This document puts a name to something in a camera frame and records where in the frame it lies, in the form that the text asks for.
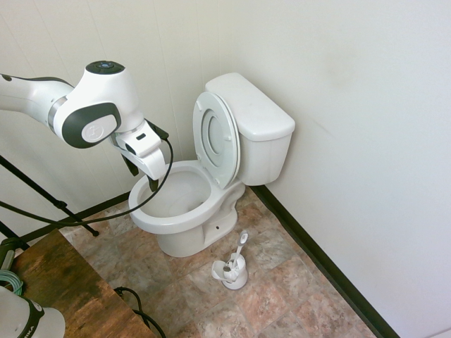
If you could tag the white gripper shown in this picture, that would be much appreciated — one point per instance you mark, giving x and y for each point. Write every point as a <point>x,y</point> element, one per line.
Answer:
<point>148,151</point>

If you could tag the white toilet brush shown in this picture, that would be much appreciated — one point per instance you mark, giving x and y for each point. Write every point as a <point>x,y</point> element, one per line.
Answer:
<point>239,248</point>

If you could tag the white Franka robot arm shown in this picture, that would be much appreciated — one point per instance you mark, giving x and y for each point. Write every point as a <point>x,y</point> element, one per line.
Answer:
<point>102,95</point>

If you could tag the white toilet bowl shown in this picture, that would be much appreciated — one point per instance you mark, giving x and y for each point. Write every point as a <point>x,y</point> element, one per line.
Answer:
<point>183,229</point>

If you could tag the white toilet seat lid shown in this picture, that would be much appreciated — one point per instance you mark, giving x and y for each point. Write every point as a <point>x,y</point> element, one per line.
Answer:
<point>216,135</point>

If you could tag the white toilet tank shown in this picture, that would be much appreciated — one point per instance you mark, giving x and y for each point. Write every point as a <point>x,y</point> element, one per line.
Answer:
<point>264,158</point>

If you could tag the white toilet tank lid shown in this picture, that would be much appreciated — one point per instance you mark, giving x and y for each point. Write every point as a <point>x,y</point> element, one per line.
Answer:
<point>260,109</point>

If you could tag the white toilet brush holder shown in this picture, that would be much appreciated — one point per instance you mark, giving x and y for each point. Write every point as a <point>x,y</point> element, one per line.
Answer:
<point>239,280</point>

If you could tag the short black baseboard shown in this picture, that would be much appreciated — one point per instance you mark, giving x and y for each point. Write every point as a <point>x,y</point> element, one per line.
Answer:
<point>105,207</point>

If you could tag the long black baseboard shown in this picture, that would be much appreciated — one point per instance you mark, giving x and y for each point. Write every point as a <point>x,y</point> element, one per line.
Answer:
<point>313,250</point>

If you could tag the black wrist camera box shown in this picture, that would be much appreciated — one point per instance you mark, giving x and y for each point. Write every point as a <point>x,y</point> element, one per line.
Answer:
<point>158,131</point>

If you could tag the black camera tripod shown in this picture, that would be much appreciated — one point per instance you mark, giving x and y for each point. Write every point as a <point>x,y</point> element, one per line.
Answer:
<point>61,205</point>

